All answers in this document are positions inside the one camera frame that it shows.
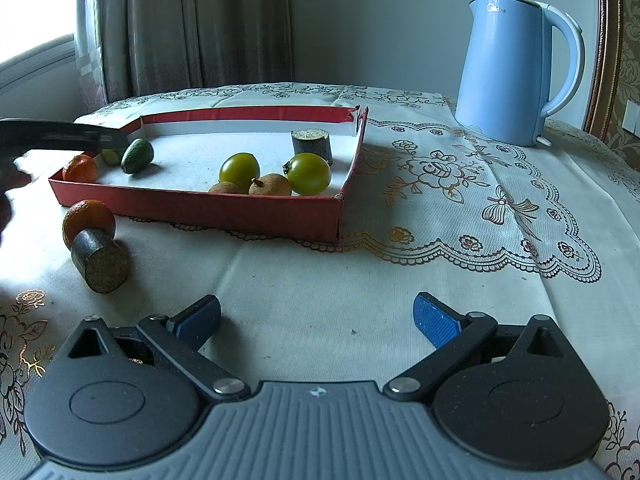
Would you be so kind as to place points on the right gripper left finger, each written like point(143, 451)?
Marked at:
point(178, 340)

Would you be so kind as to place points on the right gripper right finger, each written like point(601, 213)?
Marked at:
point(459, 341)

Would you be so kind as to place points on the green cucumber piece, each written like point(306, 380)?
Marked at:
point(112, 158)
point(137, 156)

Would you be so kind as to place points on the orange mandarin outside tray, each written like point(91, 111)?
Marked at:
point(87, 214)

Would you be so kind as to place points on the dark sugarcane piece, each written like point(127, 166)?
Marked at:
point(312, 140)
point(102, 263)

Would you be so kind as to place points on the green tomato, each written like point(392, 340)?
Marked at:
point(308, 174)
point(241, 169)

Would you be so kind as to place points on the orange mandarin in tray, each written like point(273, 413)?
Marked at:
point(81, 168)

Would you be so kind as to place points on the white embroidered tablecloth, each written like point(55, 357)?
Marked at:
point(479, 224)

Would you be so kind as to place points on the brown curtain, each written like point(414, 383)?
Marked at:
point(127, 48)

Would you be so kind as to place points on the red shallow box tray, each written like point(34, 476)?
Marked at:
point(276, 170)

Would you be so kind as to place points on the light blue electric kettle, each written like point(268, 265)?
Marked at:
point(506, 76)

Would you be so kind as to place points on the white wall switch panel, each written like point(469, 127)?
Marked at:
point(631, 120)

